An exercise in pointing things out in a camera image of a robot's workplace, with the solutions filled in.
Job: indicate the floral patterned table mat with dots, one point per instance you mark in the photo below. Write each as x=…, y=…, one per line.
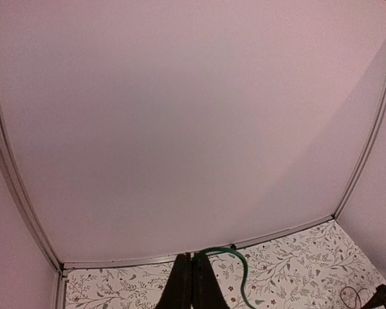
x=320, y=267

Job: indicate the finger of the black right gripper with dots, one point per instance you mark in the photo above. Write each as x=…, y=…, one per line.
x=378, y=299

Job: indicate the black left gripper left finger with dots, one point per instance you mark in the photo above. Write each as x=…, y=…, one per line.
x=177, y=291

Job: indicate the aluminium frame post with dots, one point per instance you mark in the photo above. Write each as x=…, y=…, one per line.
x=364, y=155
x=19, y=194

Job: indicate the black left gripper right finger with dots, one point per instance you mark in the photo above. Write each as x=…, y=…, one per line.
x=206, y=292

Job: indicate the left aluminium frame post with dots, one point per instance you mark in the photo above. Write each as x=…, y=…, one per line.
x=19, y=194

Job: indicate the right aluminium frame post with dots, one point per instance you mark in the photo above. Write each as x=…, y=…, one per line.
x=364, y=155

